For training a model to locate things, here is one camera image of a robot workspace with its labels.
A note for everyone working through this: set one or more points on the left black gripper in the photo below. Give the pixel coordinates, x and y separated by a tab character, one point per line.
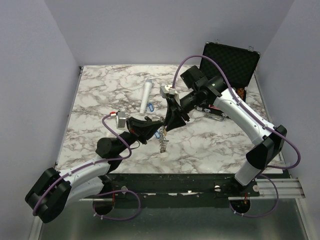
143	130

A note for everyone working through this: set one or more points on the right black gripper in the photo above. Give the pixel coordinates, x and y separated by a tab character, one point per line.
174	114

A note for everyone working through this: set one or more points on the large metal keyring disc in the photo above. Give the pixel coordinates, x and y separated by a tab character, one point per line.
162	139

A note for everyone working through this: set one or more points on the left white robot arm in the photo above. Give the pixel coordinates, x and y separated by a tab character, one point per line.
54	189

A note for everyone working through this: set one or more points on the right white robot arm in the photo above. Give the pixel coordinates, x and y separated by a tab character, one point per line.
267	139

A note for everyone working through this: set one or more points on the black key fob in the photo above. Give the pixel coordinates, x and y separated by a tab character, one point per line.
147	118

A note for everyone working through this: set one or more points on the blue key tag near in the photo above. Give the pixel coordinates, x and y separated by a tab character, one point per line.
157	134

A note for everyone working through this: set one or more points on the blue key tag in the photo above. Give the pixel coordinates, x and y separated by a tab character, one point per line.
157	134
150	106

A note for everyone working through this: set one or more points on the blue key tag far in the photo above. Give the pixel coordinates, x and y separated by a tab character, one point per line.
150	106

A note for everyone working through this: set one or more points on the white microphone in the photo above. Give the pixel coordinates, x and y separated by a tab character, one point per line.
145	96

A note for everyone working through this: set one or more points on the black poker chip case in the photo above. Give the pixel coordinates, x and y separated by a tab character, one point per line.
238	64

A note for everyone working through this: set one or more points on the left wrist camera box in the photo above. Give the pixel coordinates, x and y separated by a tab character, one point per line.
121	120

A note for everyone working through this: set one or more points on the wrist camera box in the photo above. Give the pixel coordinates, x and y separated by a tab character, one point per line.
121	120
166	91

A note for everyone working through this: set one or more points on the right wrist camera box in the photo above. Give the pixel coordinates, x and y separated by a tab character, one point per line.
166	91

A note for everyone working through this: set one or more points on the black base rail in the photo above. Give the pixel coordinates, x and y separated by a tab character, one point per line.
163	191

